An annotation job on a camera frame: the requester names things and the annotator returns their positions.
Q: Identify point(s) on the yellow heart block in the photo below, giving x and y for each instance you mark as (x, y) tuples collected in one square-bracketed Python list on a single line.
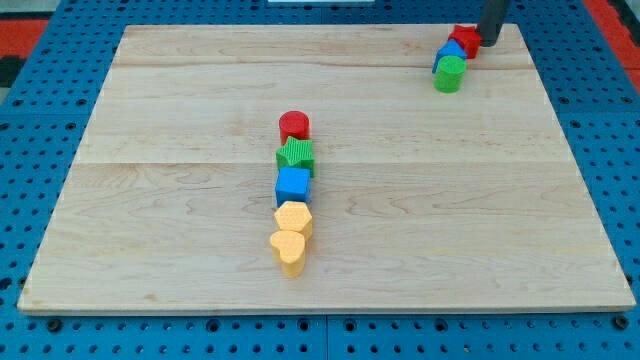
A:
[(289, 250)]

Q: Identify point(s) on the blue cube block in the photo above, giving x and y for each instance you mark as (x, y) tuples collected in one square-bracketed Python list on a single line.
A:
[(293, 184)]

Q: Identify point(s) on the green star block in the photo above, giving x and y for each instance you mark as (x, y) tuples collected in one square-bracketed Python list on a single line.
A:
[(296, 153)]

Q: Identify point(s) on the yellow hexagon block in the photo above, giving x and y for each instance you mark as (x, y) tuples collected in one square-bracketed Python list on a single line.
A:
[(295, 216)]

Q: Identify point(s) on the red cylinder block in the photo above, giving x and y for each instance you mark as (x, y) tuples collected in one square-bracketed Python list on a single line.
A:
[(294, 124)]

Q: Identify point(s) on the wooden board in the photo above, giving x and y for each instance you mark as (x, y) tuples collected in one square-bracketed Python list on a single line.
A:
[(422, 202)]

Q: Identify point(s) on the green cylinder block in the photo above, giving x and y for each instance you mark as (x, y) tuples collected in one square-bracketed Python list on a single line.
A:
[(449, 74)]

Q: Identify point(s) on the blue pentagon block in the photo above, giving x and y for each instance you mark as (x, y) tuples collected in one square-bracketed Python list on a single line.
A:
[(450, 48)]

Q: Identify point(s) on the red star block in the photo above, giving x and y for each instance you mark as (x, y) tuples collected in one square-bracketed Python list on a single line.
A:
[(468, 38)]

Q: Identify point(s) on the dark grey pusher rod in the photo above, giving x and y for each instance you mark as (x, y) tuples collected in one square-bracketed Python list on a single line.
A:
[(491, 21)]

